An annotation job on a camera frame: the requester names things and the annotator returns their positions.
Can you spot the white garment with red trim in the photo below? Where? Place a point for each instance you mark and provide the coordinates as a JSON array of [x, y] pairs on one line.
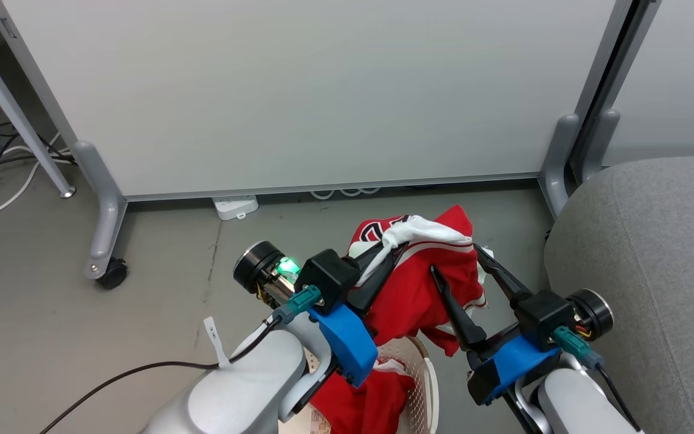
[[425, 230]]

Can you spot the grey metal table frame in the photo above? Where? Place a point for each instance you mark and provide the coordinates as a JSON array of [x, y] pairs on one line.
[[15, 114]]

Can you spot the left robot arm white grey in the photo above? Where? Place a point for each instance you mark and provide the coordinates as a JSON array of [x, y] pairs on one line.
[[238, 392]]

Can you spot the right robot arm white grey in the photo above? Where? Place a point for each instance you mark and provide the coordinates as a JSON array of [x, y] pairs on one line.
[[576, 404]]

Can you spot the perforated cream laundry basket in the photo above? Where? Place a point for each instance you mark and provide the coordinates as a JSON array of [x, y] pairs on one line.
[[420, 392]]

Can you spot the left wrist blue camera mount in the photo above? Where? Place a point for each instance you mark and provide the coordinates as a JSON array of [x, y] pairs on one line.
[[347, 337]]

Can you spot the right wrist blue camera mount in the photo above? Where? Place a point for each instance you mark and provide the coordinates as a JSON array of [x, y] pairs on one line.
[[518, 361]]

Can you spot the wrist blue camera mount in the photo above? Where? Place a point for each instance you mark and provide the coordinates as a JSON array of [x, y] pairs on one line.
[[518, 361], [347, 337]]

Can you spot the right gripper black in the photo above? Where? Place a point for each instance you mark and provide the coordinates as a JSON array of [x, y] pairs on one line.
[[543, 316]]

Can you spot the red basketball jersey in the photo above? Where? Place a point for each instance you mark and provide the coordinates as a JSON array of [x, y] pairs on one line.
[[413, 289]]

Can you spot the large white partition grey frame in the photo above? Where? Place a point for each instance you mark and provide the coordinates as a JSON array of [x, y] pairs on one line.
[[323, 90]]

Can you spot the grey fabric sofa seat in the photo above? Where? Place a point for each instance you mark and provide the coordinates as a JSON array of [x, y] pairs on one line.
[[654, 253]]

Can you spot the black caster wheel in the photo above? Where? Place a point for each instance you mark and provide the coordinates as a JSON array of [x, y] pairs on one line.
[[112, 274]]

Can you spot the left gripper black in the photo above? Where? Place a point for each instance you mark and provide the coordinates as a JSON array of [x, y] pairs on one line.
[[329, 277]]

